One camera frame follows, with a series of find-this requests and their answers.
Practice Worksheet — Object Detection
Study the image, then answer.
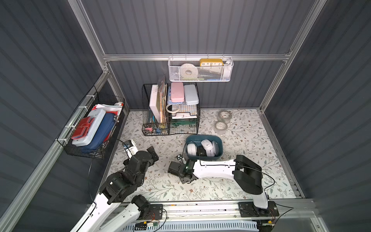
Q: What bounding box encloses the white book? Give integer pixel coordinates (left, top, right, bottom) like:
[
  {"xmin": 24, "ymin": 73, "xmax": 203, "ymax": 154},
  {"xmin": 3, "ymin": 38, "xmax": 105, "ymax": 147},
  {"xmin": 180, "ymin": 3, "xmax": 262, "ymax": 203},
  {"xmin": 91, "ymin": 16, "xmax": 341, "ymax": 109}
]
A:
[{"xmin": 149, "ymin": 85, "xmax": 160, "ymax": 122}]

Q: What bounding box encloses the black mouse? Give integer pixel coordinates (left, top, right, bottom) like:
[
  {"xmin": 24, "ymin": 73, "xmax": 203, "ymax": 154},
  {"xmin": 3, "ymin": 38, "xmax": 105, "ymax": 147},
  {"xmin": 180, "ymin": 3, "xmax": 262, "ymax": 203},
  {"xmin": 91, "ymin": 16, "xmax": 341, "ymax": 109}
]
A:
[{"xmin": 197, "ymin": 146, "xmax": 207, "ymax": 157}]

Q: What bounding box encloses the clear tape roll far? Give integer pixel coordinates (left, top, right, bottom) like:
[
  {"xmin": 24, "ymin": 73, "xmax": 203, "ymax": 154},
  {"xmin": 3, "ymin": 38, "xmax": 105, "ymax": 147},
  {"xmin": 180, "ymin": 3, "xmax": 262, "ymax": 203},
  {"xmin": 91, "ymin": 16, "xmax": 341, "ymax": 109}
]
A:
[{"xmin": 217, "ymin": 110, "xmax": 232, "ymax": 123}]

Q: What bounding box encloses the teal storage box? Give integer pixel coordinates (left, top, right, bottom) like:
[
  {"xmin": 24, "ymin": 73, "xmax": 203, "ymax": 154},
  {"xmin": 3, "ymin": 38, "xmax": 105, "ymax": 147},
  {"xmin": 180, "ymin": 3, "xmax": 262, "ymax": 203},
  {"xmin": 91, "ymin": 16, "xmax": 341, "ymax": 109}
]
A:
[{"xmin": 183, "ymin": 135, "xmax": 223, "ymax": 161}]

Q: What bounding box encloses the yellow clock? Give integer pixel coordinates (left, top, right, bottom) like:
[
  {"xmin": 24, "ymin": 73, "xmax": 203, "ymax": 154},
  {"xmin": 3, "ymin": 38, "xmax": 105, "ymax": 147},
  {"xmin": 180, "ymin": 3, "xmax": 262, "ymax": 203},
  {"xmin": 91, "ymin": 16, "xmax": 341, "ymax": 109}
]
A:
[{"xmin": 200, "ymin": 59, "xmax": 224, "ymax": 67}]

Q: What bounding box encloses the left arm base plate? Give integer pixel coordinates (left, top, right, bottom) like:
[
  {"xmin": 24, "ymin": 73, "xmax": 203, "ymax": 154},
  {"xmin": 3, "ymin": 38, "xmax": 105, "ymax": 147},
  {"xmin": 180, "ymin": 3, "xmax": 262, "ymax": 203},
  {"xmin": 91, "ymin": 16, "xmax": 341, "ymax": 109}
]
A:
[{"xmin": 138, "ymin": 204, "xmax": 164, "ymax": 221}]

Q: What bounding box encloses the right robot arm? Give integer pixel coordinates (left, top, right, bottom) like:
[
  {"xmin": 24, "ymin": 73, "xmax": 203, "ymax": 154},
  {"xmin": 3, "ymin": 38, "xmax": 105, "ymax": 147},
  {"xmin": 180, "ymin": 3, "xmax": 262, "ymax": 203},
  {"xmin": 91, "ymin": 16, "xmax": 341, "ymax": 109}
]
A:
[{"xmin": 168, "ymin": 155, "xmax": 269, "ymax": 210}]

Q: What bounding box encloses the navy blue pouch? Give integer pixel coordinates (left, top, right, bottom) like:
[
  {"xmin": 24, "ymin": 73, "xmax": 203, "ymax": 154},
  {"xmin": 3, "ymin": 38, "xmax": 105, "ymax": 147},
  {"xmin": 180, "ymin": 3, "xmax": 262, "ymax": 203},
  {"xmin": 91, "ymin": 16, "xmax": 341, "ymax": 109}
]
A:
[{"xmin": 80, "ymin": 113, "xmax": 116, "ymax": 153}]

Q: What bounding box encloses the white plastic case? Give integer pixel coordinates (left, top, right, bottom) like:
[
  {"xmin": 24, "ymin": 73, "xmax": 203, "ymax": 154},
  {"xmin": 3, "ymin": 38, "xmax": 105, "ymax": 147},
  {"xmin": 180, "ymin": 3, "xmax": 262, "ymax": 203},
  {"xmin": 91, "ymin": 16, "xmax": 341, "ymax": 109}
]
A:
[{"xmin": 72, "ymin": 108, "xmax": 106, "ymax": 147}]

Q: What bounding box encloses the red wallet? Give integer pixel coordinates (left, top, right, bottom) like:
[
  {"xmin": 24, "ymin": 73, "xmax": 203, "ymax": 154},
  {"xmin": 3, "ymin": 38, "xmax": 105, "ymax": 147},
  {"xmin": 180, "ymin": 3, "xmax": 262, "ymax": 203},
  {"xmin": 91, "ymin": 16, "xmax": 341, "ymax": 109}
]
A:
[{"xmin": 71, "ymin": 117, "xmax": 94, "ymax": 140}]

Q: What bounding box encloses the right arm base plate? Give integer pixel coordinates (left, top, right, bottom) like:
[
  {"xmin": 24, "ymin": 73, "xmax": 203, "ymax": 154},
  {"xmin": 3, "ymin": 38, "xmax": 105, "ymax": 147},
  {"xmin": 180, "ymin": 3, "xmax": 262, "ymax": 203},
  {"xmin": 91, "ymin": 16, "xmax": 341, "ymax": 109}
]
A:
[{"xmin": 238, "ymin": 201, "xmax": 280, "ymax": 218}]

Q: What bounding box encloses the black wire desk organizer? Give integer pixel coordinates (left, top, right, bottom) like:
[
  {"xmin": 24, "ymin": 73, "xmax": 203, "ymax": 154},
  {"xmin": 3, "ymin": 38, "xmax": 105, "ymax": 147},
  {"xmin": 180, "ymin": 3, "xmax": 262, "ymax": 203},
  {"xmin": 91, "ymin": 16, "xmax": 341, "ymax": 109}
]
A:
[{"xmin": 142, "ymin": 84, "xmax": 201, "ymax": 136}]

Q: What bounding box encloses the light grey pencil case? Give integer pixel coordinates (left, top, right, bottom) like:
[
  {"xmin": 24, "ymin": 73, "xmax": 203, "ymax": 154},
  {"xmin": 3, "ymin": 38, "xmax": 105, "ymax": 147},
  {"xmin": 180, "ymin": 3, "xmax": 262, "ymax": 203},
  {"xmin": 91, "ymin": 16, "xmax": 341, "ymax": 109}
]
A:
[{"xmin": 184, "ymin": 84, "xmax": 199, "ymax": 105}]

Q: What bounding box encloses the white rounded mouse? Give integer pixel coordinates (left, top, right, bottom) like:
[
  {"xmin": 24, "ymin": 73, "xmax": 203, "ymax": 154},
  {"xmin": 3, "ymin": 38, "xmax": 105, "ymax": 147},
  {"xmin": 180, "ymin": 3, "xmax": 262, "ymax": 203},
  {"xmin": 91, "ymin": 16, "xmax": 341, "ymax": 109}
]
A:
[{"xmin": 186, "ymin": 143, "xmax": 198, "ymax": 156}]

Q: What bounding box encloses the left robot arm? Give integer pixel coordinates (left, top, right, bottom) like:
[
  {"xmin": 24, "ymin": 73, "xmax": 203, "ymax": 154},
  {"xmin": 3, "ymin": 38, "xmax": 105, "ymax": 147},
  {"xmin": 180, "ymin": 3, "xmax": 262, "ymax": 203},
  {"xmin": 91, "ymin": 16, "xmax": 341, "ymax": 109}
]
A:
[{"xmin": 71, "ymin": 146, "xmax": 162, "ymax": 232}]

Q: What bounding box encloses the silver mouse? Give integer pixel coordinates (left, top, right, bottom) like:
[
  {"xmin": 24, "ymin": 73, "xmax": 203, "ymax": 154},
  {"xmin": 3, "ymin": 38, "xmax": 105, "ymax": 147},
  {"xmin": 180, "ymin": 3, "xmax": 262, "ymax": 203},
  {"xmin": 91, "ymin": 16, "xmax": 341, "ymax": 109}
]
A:
[{"xmin": 212, "ymin": 141, "xmax": 219, "ymax": 157}]

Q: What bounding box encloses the pink pencil case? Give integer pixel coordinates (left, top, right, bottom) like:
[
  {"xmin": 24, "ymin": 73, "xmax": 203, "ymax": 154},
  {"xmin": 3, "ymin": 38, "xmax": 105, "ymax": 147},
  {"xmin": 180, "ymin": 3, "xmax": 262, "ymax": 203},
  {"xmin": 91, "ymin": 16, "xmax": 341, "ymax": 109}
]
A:
[{"xmin": 171, "ymin": 82, "xmax": 185, "ymax": 103}]

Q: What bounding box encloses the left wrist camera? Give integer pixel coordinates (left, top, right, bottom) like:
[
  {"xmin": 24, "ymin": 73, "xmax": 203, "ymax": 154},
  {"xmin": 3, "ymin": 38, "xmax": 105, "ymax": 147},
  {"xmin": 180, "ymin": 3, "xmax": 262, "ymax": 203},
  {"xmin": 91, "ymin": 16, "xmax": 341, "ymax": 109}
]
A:
[{"xmin": 123, "ymin": 140, "xmax": 139, "ymax": 159}]

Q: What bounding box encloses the clear tape roll near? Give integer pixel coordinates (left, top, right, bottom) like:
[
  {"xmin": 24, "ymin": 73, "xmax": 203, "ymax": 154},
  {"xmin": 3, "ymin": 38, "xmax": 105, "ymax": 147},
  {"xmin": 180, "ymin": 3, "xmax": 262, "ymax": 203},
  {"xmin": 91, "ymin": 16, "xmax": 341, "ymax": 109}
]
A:
[{"xmin": 214, "ymin": 121, "xmax": 228, "ymax": 135}]

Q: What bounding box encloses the white mesh wall basket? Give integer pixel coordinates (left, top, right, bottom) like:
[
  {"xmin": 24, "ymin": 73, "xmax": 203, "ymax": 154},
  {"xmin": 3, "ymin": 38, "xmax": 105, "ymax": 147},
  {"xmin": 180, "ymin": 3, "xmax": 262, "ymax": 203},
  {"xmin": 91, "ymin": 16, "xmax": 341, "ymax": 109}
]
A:
[{"xmin": 168, "ymin": 56, "xmax": 234, "ymax": 82}]

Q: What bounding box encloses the clear tape roll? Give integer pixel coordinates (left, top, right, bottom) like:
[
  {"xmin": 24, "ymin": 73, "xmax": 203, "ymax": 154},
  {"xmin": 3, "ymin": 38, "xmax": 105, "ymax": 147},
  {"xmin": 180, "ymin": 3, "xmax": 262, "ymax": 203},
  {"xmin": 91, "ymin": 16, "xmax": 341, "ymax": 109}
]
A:
[
  {"xmin": 214, "ymin": 121, "xmax": 228, "ymax": 135},
  {"xmin": 217, "ymin": 110, "xmax": 232, "ymax": 123}
]

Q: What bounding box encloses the white tape roll in basket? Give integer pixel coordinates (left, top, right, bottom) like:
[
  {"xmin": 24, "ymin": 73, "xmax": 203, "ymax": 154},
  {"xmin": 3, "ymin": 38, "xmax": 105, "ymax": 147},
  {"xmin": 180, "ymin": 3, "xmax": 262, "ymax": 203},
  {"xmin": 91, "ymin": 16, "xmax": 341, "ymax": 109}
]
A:
[{"xmin": 179, "ymin": 63, "xmax": 199, "ymax": 79}]

